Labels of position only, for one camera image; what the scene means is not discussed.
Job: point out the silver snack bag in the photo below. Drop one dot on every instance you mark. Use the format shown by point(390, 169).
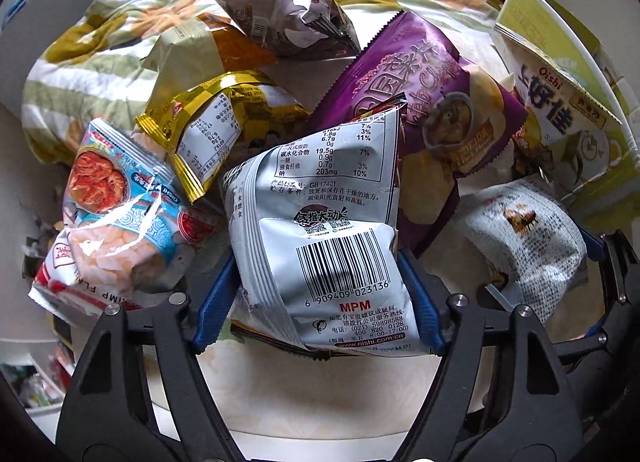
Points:
point(320, 222)

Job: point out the purple potato chip bag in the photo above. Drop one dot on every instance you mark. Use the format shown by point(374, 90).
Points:
point(400, 72)

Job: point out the orange and green snack bag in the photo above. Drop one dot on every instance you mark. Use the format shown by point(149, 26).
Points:
point(235, 47)

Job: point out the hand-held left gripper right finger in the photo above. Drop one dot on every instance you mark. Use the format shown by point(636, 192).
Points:
point(425, 307)

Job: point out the light blue shrimp snack bag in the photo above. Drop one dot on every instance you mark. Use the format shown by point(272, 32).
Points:
point(110, 212)

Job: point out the floral blanket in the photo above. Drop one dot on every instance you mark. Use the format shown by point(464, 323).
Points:
point(100, 32)

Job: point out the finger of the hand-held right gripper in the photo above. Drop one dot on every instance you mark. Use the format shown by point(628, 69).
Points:
point(500, 299)
point(592, 244)

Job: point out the gold yellow snack bag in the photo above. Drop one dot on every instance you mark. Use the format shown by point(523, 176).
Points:
point(210, 132)

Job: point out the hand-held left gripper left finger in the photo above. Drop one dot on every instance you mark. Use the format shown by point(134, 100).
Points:
point(215, 307)

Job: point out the mauve grey snack bag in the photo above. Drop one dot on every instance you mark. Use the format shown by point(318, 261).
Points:
point(280, 17)

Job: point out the white printed snack packet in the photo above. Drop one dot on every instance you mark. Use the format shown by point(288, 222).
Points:
point(530, 242)

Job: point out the yellow-green cardboard box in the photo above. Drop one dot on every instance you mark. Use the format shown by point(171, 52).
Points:
point(555, 107)

